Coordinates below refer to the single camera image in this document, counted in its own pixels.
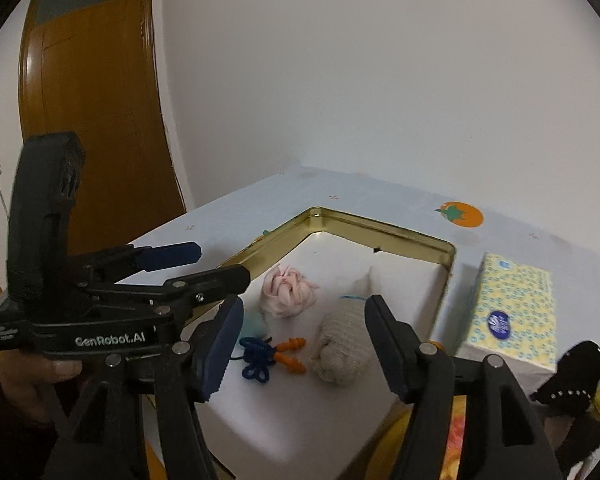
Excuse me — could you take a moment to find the white knit glove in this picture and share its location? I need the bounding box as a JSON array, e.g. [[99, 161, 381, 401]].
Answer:
[[310, 264, 384, 387]]

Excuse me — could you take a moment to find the yellow dotted tissue pack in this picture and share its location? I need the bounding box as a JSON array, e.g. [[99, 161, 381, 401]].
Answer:
[[456, 252, 557, 375]]

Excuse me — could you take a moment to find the tomato print tablecloth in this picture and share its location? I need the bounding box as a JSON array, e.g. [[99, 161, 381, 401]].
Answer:
[[0, 164, 600, 480]]

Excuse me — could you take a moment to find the gold metal tin box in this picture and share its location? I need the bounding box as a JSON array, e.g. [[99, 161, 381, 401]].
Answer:
[[198, 208, 455, 479]]

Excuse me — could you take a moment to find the round gold pink lid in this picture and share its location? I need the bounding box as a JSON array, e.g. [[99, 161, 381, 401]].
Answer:
[[364, 396, 467, 479]]

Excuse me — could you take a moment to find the light blue plush keychain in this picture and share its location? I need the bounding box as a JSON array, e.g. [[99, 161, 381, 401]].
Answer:
[[238, 310, 270, 340]]

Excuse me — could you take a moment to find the person's hand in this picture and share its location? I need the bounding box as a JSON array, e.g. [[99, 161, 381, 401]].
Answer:
[[0, 350, 82, 422]]

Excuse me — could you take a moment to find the pink scrunched cloth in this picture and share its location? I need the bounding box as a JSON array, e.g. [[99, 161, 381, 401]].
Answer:
[[260, 264, 320, 318]]

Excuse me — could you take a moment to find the black beaded hair band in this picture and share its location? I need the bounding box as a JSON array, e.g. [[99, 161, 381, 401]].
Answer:
[[530, 340, 600, 416]]

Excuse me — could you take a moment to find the brown door with window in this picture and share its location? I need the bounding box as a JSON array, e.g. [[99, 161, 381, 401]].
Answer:
[[18, 0, 185, 255]]

